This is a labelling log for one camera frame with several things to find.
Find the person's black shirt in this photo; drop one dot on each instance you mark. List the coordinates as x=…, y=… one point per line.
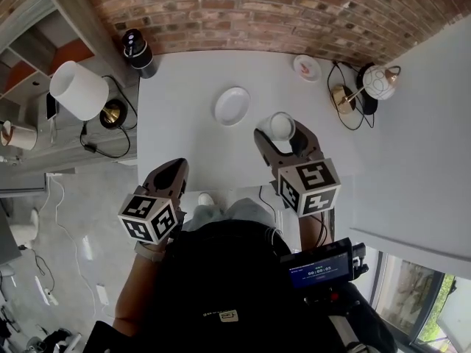
x=221, y=281

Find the white shoe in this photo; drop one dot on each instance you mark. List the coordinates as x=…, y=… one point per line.
x=205, y=199

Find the white smartphone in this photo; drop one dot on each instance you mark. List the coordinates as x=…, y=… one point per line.
x=51, y=107

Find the small round plate red print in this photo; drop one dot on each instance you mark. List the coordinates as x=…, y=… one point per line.
x=307, y=68

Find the person's right forearm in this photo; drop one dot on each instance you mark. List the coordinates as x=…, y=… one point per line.
x=309, y=232

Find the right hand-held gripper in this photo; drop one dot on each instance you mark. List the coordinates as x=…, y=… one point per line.
x=309, y=182

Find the white power strip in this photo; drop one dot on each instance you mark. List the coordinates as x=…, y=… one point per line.
x=46, y=291

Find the white cup red rim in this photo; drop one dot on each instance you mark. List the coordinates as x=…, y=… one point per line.
x=20, y=136

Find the white shade brass table lamp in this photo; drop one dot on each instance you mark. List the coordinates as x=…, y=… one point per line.
x=77, y=88

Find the white power adapter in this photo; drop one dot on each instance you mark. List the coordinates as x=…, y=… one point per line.
x=102, y=294

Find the black chest-mounted monitor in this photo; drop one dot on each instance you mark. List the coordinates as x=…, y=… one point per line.
x=320, y=268

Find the black rounded speaker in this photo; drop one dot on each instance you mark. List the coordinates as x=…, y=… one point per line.
x=371, y=106

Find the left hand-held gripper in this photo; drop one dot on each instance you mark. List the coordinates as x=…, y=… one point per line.
x=147, y=215

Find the patterned globe brass table lamp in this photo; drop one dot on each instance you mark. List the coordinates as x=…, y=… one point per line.
x=379, y=81

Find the grey flat panel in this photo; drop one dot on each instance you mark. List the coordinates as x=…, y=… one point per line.
x=9, y=241

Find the window with dark frame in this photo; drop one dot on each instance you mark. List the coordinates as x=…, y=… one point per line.
x=408, y=300

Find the person's left forearm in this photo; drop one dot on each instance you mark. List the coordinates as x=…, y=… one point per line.
x=134, y=292

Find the pale wristband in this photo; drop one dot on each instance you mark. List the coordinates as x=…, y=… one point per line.
x=149, y=252

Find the person's grey trousers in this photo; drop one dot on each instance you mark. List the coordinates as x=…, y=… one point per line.
x=243, y=212

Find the white saucer plate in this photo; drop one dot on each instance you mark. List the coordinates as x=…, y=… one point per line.
x=232, y=106

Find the grey wooden shelf unit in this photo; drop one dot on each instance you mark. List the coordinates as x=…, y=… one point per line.
x=55, y=153

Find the black and grey flask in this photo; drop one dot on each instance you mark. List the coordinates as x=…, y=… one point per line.
x=138, y=53

